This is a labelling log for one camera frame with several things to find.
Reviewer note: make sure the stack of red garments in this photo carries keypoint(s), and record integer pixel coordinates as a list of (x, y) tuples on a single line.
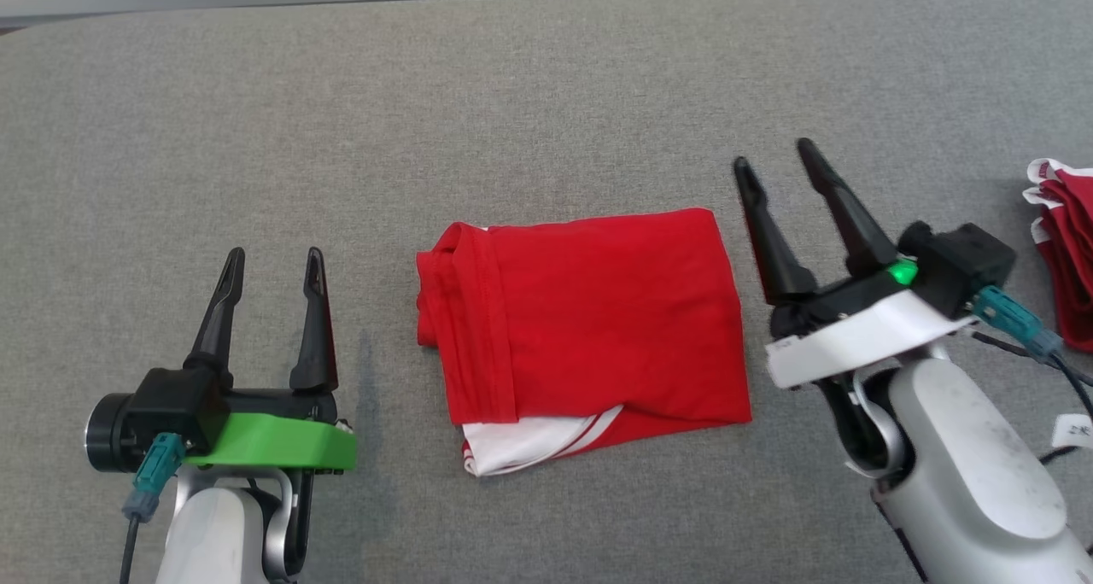
[(1076, 259)]

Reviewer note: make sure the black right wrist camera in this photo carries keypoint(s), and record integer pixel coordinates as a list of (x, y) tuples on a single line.
[(965, 264)]

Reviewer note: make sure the white paper label tag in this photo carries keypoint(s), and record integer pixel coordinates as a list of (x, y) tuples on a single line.
[(1074, 432)]

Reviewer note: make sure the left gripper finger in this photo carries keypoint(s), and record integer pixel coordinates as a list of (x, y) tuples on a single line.
[(220, 328), (314, 336)]

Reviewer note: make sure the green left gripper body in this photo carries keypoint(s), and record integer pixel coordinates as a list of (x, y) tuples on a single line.
[(273, 443)]

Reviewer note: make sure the red shirt white trim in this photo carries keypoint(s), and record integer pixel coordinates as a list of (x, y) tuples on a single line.
[(598, 311)]

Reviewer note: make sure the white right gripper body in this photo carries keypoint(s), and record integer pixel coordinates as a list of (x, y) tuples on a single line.
[(854, 336)]

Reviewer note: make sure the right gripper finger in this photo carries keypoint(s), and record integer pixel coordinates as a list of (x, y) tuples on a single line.
[(854, 225), (777, 259)]

